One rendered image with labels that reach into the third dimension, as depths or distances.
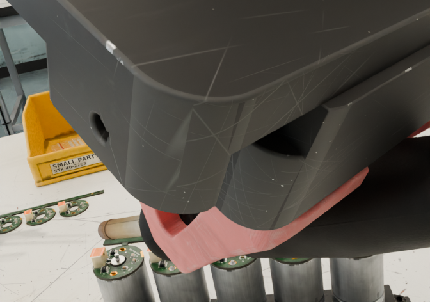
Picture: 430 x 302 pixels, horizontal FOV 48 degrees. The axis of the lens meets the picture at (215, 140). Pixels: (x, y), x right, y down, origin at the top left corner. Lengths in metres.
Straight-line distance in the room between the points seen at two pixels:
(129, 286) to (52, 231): 0.18
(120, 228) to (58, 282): 0.17
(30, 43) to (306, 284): 4.48
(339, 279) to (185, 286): 0.07
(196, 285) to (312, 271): 0.05
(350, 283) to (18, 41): 4.50
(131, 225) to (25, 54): 4.51
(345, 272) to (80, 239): 0.22
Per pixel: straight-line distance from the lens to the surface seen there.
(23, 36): 4.65
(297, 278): 0.23
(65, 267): 0.37
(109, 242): 0.26
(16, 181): 0.53
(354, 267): 0.23
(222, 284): 0.23
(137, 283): 0.24
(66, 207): 0.44
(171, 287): 0.24
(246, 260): 0.23
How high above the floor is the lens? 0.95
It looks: 24 degrees down
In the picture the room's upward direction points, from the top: 10 degrees counter-clockwise
